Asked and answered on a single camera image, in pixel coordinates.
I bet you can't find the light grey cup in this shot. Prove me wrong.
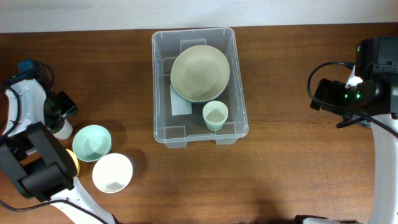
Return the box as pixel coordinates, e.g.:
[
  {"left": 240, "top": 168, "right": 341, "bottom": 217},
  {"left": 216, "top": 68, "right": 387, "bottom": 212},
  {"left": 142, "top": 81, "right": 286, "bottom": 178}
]
[{"left": 53, "top": 119, "right": 73, "bottom": 140}]

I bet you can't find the cream cup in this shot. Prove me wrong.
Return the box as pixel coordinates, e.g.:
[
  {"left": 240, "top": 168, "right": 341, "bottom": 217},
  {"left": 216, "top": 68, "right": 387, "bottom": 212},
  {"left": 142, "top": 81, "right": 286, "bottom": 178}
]
[{"left": 202, "top": 101, "right": 229, "bottom": 125}]

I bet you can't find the dark blue bowl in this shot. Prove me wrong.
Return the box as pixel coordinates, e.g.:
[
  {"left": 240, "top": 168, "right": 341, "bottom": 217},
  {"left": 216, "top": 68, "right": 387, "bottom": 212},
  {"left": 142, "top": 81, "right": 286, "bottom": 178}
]
[{"left": 172, "top": 87, "right": 227, "bottom": 104}]

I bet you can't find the cream bowl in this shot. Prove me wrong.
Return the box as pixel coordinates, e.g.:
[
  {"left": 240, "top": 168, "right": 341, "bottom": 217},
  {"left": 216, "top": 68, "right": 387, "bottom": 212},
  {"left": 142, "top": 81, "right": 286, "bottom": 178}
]
[{"left": 170, "top": 45, "right": 231, "bottom": 101}]

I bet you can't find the mint green cup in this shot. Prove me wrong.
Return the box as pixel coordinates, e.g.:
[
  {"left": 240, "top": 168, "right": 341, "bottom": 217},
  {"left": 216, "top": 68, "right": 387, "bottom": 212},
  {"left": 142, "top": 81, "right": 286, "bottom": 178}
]
[{"left": 205, "top": 120, "right": 225, "bottom": 131}]

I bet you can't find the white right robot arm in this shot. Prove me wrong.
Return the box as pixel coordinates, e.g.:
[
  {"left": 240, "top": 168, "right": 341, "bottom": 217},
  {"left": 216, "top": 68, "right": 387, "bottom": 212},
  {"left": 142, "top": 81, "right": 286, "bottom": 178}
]
[{"left": 307, "top": 37, "right": 397, "bottom": 223}]

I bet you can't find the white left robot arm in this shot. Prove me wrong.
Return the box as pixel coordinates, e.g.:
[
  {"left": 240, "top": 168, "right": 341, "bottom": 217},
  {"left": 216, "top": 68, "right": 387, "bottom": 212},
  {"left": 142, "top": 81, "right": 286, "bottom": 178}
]
[{"left": 1, "top": 59, "right": 118, "bottom": 223}]

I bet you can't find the clear plastic storage container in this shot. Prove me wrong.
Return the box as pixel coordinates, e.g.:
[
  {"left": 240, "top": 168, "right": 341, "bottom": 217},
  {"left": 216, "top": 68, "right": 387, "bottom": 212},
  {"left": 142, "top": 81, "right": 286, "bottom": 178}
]
[{"left": 152, "top": 27, "right": 249, "bottom": 148}]

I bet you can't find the mint green small bowl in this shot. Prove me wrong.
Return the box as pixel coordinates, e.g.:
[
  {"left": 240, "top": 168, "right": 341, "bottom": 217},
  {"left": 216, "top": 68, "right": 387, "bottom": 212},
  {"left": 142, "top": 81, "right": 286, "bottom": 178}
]
[{"left": 72, "top": 125, "right": 112, "bottom": 162}]

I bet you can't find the yellow small bowl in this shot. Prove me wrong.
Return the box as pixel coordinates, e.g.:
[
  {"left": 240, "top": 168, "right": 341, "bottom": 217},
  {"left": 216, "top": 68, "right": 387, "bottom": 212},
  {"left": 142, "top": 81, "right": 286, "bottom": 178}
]
[{"left": 66, "top": 149, "right": 80, "bottom": 175}]

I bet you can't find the white small bowl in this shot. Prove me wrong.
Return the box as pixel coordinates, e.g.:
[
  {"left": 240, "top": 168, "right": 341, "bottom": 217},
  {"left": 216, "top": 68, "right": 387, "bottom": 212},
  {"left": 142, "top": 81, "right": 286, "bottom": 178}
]
[{"left": 92, "top": 153, "right": 134, "bottom": 194}]

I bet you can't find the white label sticker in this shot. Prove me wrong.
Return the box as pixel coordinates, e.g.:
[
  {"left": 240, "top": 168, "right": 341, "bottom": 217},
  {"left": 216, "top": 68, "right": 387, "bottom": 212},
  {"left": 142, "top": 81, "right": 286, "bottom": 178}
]
[{"left": 170, "top": 85, "right": 192, "bottom": 116}]

